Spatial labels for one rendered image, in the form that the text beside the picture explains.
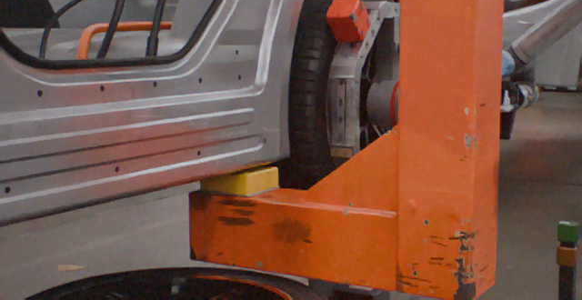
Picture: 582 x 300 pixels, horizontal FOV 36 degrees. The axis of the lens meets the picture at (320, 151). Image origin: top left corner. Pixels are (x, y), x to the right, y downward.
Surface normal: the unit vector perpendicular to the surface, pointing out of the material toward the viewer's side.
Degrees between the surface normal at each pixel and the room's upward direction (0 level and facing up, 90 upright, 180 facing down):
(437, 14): 90
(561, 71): 99
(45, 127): 92
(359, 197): 90
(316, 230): 90
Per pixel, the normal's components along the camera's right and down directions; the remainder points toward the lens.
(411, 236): -0.48, 0.12
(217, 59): 0.88, 0.07
